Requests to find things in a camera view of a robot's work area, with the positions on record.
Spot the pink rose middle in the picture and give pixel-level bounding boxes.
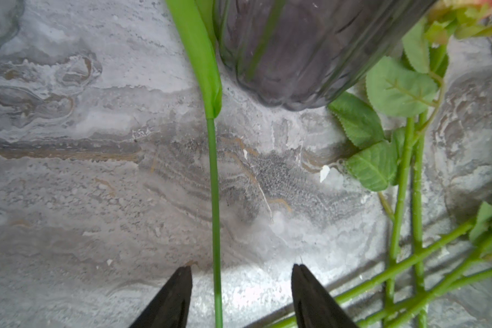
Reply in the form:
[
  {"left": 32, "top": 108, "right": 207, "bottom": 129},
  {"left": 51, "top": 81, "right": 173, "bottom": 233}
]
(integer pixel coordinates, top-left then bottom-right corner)
[{"left": 329, "top": 1, "right": 492, "bottom": 327}]

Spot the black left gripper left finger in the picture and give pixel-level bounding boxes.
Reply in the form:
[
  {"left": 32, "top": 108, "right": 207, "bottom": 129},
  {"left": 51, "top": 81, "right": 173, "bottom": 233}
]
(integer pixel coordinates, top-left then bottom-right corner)
[{"left": 130, "top": 266, "right": 193, "bottom": 328}]

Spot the purple ribbed glass vase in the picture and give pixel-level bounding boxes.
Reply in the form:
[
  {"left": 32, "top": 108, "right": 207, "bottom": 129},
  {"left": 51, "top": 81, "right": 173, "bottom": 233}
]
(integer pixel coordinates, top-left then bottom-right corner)
[{"left": 213, "top": 0, "right": 433, "bottom": 112}]

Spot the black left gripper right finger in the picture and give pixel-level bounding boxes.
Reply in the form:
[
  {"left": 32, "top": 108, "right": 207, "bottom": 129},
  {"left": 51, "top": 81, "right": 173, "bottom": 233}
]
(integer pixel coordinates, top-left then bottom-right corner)
[{"left": 291, "top": 264, "right": 358, "bottom": 328}]

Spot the orange rose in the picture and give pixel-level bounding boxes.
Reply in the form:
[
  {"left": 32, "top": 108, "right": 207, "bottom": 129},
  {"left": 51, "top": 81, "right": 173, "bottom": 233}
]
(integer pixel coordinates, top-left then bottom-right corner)
[
  {"left": 357, "top": 230, "right": 492, "bottom": 327},
  {"left": 271, "top": 202, "right": 492, "bottom": 327}
]

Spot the pink rose upper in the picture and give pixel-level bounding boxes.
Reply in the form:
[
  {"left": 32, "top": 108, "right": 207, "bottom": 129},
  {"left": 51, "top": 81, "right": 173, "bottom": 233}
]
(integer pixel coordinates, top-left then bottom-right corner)
[{"left": 409, "top": 110, "right": 429, "bottom": 328}]

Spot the pink rose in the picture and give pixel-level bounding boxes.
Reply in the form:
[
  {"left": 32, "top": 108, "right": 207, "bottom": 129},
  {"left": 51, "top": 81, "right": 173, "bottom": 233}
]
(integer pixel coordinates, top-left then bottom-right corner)
[
  {"left": 409, "top": 110, "right": 429, "bottom": 328},
  {"left": 329, "top": 1, "right": 492, "bottom": 327}
]

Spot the pink tulip bud flower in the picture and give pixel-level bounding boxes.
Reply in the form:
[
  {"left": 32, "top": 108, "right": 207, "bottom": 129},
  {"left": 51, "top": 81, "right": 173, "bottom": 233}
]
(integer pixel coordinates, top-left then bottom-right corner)
[{"left": 166, "top": 0, "right": 224, "bottom": 327}]

